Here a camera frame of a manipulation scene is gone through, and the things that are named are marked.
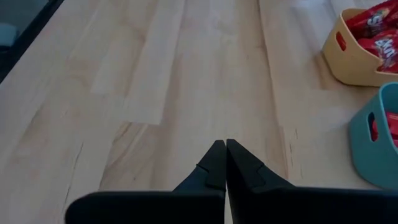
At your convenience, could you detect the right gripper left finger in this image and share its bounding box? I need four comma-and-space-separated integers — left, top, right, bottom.
172, 139, 227, 192

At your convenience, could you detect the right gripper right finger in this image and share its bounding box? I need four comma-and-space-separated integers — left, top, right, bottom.
226, 138, 295, 194

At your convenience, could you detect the light teal plastic bin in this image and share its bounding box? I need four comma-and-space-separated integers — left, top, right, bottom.
348, 82, 398, 190

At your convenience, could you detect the yellow plastic bin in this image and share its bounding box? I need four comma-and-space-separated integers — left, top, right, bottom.
322, 7, 398, 87

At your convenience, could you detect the red KitKat candy bar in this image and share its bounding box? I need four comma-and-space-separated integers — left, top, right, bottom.
371, 111, 398, 147

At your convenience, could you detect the black aluminium table frame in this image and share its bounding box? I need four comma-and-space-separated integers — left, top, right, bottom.
0, 0, 65, 83

